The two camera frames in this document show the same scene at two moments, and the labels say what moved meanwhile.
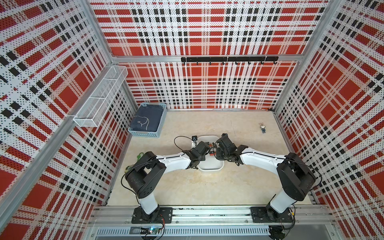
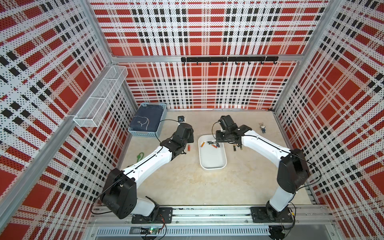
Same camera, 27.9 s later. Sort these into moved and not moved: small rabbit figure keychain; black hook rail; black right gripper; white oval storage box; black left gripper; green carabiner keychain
Moved: black left gripper; black right gripper
Not moved: green carabiner keychain; white oval storage box; small rabbit figure keychain; black hook rail
